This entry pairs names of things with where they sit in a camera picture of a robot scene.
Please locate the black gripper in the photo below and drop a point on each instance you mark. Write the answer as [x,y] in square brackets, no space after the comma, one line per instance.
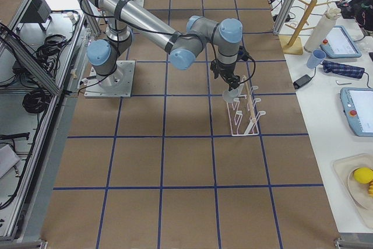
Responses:
[226,71]

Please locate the white translucent cup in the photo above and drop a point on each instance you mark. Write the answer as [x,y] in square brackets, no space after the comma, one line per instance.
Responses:
[230,95]

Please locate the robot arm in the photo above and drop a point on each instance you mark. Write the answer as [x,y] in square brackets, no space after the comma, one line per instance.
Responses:
[182,49]

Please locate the blue cup on desk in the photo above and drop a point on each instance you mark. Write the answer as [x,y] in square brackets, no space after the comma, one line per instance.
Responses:
[316,58]

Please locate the wooden mug tree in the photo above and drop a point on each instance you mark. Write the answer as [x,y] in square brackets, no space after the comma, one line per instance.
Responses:
[292,44]

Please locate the black power adapter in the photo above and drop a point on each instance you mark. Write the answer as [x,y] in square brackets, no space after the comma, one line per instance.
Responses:
[302,81]

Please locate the plaid blue cloth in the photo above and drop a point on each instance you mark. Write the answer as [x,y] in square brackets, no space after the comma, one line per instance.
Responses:
[343,69]

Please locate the white bottle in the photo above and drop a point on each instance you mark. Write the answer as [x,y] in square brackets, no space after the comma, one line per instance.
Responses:
[322,29]

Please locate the teach pendant upper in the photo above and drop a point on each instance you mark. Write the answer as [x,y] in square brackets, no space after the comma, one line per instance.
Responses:
[339,44]

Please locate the teach pendant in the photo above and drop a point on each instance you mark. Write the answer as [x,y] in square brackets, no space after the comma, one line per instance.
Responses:
[339,44]
[357,106]

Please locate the teach pendant lower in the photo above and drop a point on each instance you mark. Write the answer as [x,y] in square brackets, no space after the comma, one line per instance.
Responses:
[357,106]

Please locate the yellow lemon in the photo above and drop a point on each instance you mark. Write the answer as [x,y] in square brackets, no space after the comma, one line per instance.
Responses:
[363,175]

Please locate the white wire cup rack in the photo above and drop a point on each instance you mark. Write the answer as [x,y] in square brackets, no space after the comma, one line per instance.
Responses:
[242,113]

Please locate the aluminium frame post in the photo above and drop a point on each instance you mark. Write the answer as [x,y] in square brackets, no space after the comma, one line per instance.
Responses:
[287,1]

